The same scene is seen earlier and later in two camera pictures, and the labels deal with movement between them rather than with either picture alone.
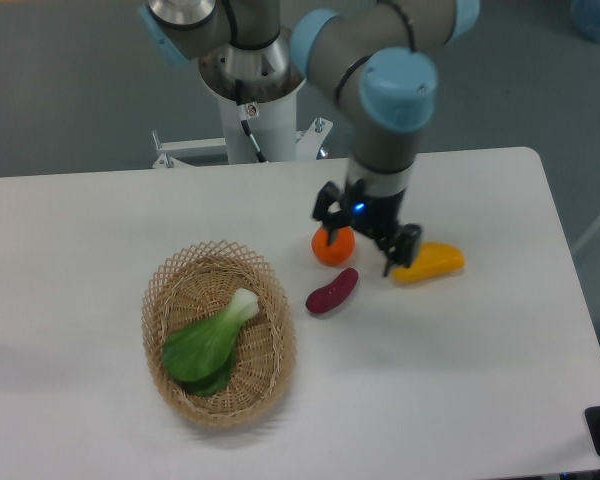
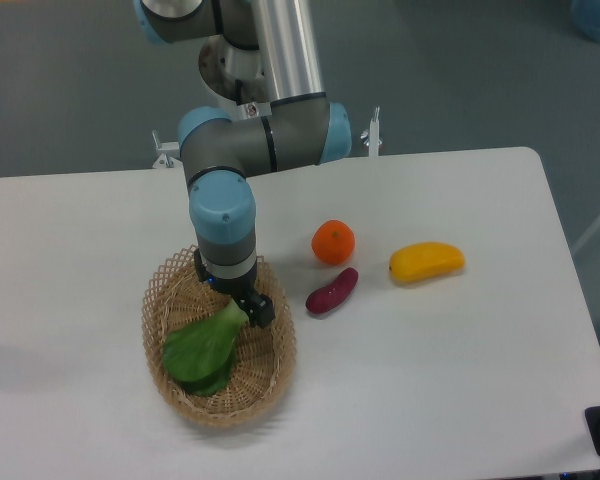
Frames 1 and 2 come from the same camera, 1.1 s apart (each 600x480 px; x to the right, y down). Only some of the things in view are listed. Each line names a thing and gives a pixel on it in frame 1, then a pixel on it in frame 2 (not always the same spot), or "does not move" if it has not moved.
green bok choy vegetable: [201, 355] does not move
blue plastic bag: [598, 20] does not move
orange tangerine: [340, 249] does not move
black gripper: [376, 215] -> [259, 307]
